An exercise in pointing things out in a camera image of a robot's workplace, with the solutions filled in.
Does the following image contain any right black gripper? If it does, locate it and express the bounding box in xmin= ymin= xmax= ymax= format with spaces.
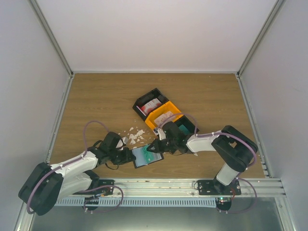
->
xmin=147 ymin=138 xmax=177 ymax=154

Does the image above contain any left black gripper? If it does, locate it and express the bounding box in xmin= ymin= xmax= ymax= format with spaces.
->
xmin=109 ymin=147 xmax=136 ymax=166

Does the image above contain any black leather card holder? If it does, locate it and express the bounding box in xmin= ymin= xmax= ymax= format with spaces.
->
xmin=132 ymin=144 xmax=164 ymax=168

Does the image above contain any teal VIP card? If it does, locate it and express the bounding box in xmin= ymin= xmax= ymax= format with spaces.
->
xmin=142 ymin=147 xmax=162 ymax=164

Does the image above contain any black card bin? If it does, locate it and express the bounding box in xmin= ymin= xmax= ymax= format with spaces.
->
xmin=174 ymin=115 xmax=195 ymax=134
xmin=132 ymin=88 xmax=169 ymax=121

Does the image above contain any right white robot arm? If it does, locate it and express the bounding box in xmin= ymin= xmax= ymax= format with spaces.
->
xmin=147 ymin=122 xmax=258 ymax=195

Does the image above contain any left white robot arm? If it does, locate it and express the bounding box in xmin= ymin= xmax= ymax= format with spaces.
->
xmin=18 ymin=132 xmax=136 ymax=216

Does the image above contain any white VIP card stack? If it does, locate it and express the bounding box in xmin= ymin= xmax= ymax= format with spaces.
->
xmin=154 ymin=111 xmax=173 ymax=126

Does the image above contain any teal card stack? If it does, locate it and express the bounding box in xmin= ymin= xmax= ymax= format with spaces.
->
xmin=179 ymin=125 xmax=190 ymax=135

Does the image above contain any red card stack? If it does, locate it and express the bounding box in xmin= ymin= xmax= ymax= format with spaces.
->
xmin=141 ymin=98 xmax=162 ymax=115

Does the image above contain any orange card bin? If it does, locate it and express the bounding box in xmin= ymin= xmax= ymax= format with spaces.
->
xmin=145 ymin=101 xmax=182 ymax=130

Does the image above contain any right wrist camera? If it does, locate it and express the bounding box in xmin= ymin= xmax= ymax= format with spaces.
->
xmin=154 ymin=128 xmax=167 ymax=141

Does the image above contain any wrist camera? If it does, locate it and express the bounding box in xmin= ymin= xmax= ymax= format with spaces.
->
xmin=154 ymin=128 xmax=167 ymax=141
xmin=122 ymin=137 xmax=129 ymax=146

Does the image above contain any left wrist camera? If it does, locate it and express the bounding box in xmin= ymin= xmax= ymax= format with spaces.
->
xmin=122 ymin=137 xmax=129 ymax=146

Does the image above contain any aluminium rail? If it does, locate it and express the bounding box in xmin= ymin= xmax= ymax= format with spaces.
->
xmin=55 ymin=178 xmax=287 ymax=198

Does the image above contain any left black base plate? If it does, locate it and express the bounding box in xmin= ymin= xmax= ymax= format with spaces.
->
xmin=81 ymin=179 xmax=115 ymax=196

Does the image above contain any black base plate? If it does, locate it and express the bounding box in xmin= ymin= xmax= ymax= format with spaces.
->
xmin=193 ymin=180 xmax=242 ymax=196
xmin=81 ymin=179 xmax=115 ymax=196

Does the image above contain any grey slotted cable duct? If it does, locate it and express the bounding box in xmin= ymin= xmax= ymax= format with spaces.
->
xmin=55 ymin=197 xmax=216 ymax=208

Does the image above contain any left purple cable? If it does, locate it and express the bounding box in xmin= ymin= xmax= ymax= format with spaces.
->
xmin=26 ymin=120 xmax=111 ymax=215

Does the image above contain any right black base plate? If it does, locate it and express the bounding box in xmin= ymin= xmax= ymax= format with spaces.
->
xmin=193 ymin=180 xmax=242 ymax=196

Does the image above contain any left frame post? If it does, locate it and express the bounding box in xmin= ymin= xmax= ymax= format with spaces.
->
xmin=28 ymin=0 xmax=74 ymax=78

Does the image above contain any frame post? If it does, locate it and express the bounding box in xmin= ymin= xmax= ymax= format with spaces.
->
xmin=236 ymin=0 xmax=285 ymax=78
xmin=28 ymin=0 xmax=74 ymax=78

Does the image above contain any right frame post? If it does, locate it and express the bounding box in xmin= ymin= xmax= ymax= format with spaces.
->
xmin=236 ymin=0 xmax=285 ymax=78

